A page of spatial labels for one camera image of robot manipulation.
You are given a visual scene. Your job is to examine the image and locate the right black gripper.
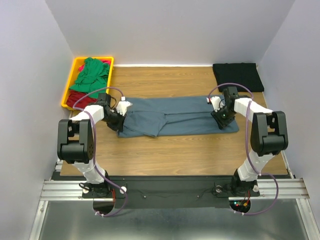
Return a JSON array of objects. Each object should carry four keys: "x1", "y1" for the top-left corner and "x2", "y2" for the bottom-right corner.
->
[{"x1": 211, "y1": 105, "x2": 237, "y2": 130}]

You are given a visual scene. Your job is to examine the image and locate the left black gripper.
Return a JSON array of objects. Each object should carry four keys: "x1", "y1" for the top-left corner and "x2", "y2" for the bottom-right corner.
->
[{"x1": 101, "y1": 109, "x2": 127, "y2": 133}]

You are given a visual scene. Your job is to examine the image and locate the blue-grey t-shirt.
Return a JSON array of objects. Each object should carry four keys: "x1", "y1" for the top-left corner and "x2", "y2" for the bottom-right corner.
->
[{"x1": 118, "y1": 96, "x2": 239, "y2": 138}]

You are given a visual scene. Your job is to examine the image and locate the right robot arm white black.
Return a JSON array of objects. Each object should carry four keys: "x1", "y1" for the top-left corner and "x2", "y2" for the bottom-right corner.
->
[{"x1": 206, "y1": 86, "x2": 289, "y2": 196}]

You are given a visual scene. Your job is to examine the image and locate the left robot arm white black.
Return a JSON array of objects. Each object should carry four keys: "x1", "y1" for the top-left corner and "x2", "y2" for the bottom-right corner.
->
[{"x1": 57, "y1": 93, "x2": 132, "y2": 198}]

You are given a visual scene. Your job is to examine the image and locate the folded black t-shirt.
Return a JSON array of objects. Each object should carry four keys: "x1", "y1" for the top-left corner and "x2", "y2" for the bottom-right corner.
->
[{"x1": 212, "y1": 62, "x2": 265, "y2": 93}]

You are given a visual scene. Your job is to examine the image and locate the dark red t-shirt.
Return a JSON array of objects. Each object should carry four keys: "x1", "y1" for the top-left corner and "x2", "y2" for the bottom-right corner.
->
[{"x1": 66, "y1": 90, "x2": 97, "y2": 109}]

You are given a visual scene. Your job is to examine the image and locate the green t-shirt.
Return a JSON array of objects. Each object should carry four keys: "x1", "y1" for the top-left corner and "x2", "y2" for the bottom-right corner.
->
[{"x1": 69, "y1": 57, "x2": 111, "y2": 94}]

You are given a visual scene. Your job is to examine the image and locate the pink t-shirt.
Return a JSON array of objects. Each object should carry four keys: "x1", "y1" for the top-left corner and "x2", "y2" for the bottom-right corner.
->
[{"x1": 78, "y1": 59, "x2": 111, "y2": 72}]

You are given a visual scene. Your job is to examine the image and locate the yellow plastic tray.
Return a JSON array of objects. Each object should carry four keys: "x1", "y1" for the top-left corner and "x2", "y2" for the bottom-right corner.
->
[{"x1": 61, "y1": 56, "x2": 114, "y2": 111}]

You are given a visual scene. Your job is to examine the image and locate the electronics board with leds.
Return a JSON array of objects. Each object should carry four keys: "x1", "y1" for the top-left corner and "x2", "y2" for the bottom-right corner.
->
[{"x1": 229, "y1": 200, "x2": 251, "y2": 213}]

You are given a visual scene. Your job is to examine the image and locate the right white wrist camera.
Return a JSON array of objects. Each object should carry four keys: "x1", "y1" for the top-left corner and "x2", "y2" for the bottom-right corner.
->
[{"x1": 206, "y1": 96, "x2": 225, "y2": 113}]

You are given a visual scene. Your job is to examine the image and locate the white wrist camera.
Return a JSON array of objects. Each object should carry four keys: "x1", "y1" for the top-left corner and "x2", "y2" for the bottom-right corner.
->
[
  {"x1": 206, "y1": 96, "x2": 225, "y2": 113},
  {"x1": 115, "y1": 96, "x2": 133, "y2": 117}
]

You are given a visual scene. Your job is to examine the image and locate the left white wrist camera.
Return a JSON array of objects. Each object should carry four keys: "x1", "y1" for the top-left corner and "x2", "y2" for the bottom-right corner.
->
[{"x1": 115, "y1": 96, "x2": 133, "y2": 117}]

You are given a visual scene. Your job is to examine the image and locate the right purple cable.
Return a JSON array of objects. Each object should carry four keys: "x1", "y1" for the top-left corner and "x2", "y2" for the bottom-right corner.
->
[{"x1": 206, "y1": 82, "x2": 280, "y2": 217}]

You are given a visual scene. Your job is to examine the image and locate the purple cable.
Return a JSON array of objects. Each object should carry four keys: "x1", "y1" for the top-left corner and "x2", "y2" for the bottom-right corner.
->
[
  {"x1": 72, "y1": 86, "x2": 130, "y2": 218},
  {"x1": 206, "y1": 82, "x2": 280, "y2": 217}
]

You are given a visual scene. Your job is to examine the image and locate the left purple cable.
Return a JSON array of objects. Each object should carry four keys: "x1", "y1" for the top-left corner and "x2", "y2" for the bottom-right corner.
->
[{"x1": 72, "y1": 86, "x2": 130, "y2": 218}]

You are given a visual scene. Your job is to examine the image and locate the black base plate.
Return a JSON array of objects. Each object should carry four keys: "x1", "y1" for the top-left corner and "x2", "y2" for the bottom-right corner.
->
[{"x1": 79, "y1": 175, "x2": 260, "y2": 210}]

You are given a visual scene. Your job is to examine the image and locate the aluminium frame rail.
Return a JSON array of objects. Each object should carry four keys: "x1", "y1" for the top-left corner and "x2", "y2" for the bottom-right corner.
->
[{"x1": 28, "y1": 112, "x2": 311, "y2": 240}]

